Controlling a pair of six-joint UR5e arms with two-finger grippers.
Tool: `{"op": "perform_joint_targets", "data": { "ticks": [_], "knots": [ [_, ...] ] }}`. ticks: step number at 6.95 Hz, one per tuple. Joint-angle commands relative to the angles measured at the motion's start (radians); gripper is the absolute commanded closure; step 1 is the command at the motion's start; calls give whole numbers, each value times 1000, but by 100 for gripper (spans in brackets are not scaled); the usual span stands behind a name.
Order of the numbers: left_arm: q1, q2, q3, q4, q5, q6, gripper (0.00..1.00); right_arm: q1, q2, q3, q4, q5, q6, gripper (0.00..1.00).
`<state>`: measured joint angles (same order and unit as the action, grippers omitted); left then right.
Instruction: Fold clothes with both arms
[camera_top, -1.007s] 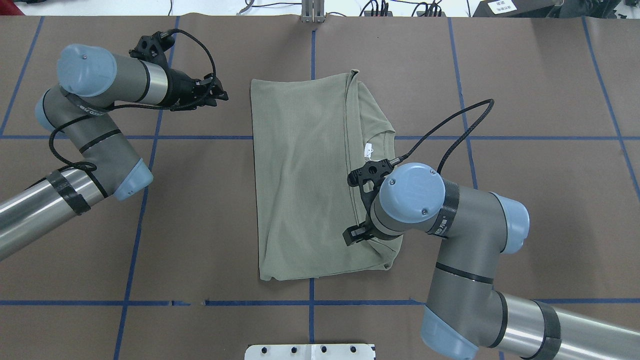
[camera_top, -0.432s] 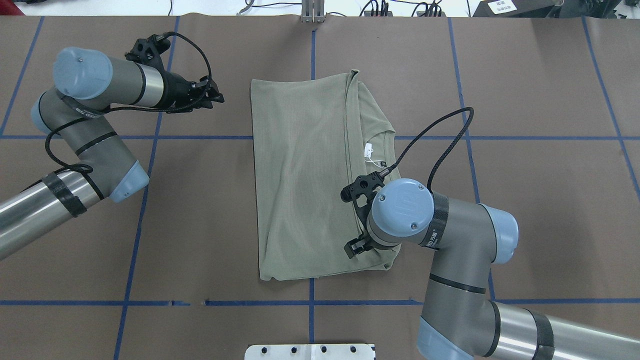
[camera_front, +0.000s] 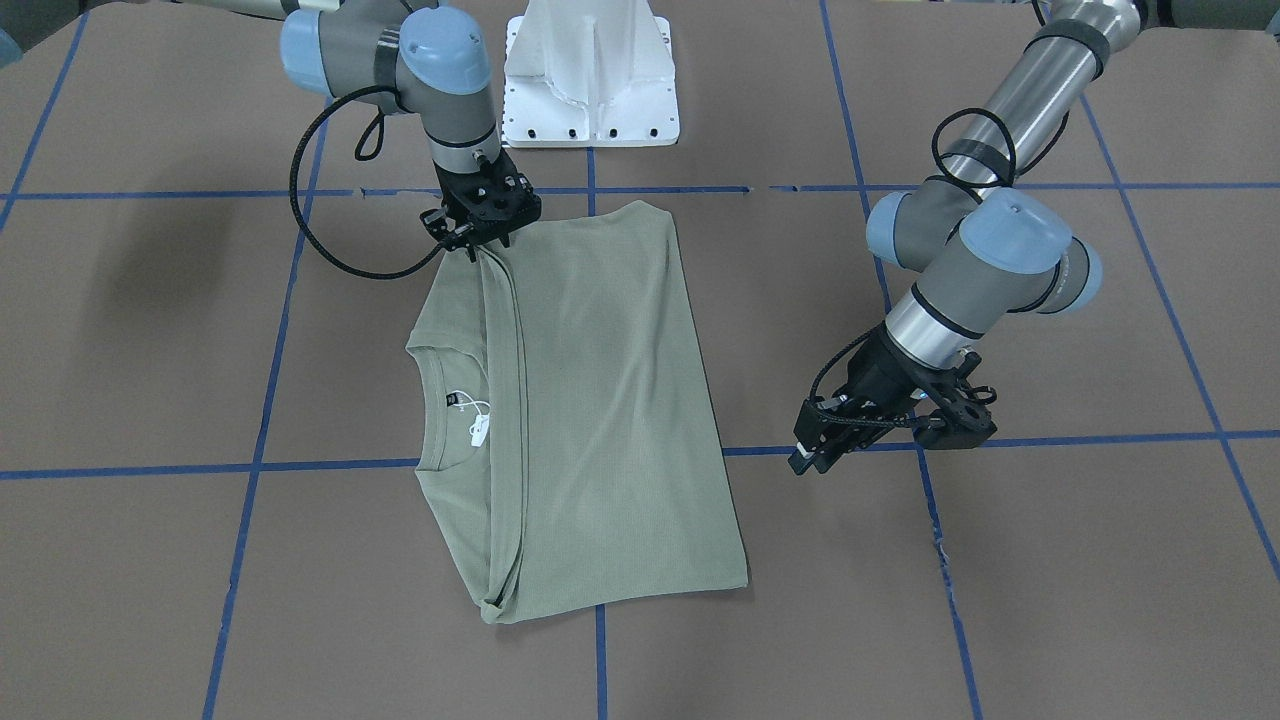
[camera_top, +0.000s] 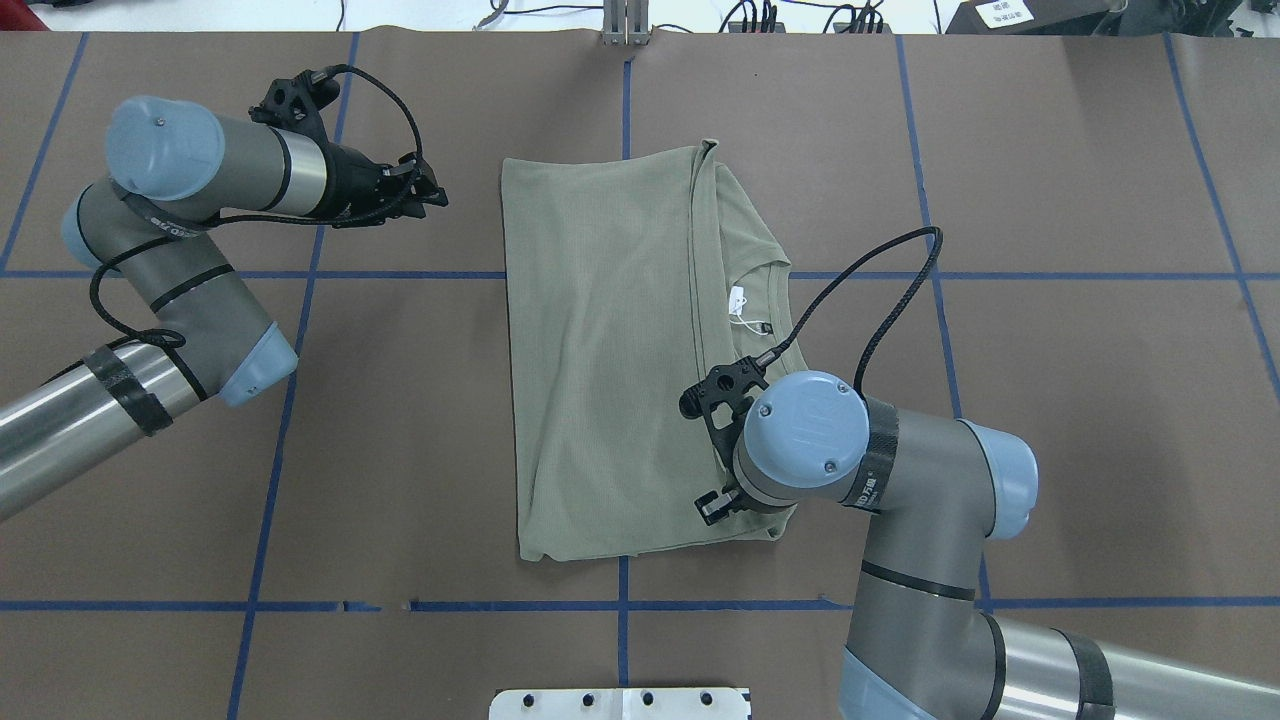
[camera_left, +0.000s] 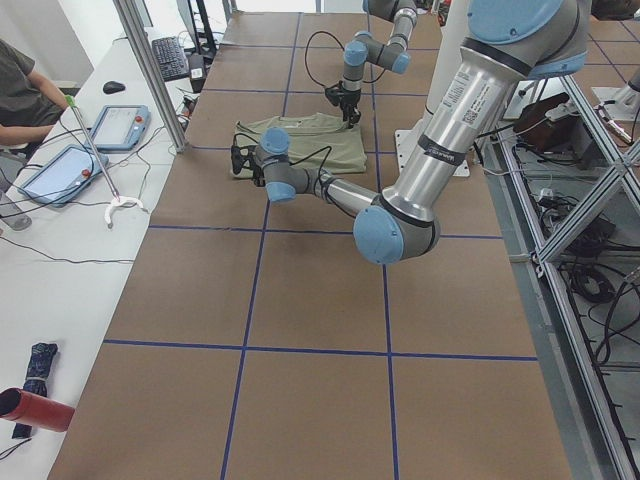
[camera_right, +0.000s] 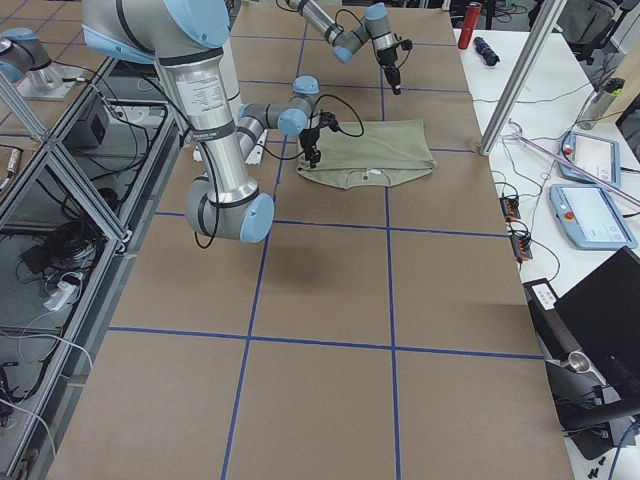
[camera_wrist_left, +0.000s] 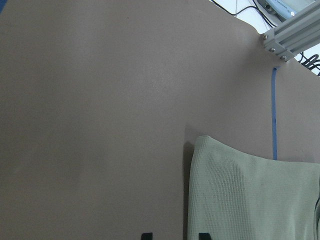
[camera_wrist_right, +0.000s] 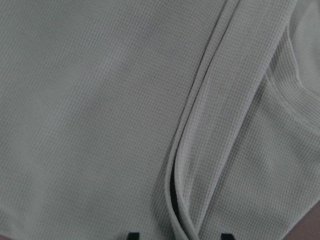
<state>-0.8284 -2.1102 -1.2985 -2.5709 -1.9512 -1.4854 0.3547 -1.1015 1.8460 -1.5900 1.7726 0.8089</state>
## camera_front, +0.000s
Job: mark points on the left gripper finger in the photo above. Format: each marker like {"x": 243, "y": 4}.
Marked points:
{"x": 822, "y": 436}
{"x": 861, "y": 423}

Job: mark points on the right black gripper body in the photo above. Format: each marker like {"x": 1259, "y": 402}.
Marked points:
{"x": 447, "y": 228}

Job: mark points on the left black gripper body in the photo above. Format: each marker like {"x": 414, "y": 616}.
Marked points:
{"x": 875, "y": 378}

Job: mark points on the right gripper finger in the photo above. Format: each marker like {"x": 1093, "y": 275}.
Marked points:
{"x": 469, "y": 240}

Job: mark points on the olive green long-sleeve shirt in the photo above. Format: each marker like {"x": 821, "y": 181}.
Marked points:
{"x": 603, "y": 479}

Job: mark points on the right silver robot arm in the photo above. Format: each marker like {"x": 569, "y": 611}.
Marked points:
{"x": 423, "y": 58}

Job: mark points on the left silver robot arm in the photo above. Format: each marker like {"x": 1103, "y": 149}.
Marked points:
{"x": 980, "y": 248}

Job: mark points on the white shirt price tag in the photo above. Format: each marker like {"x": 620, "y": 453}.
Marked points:
{"x": 479, "y": 413}

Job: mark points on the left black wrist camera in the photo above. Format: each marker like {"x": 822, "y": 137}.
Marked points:
{"x": 962, "y": 418}

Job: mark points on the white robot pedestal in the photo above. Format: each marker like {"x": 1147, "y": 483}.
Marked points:
{"x": 589, "y": 74}

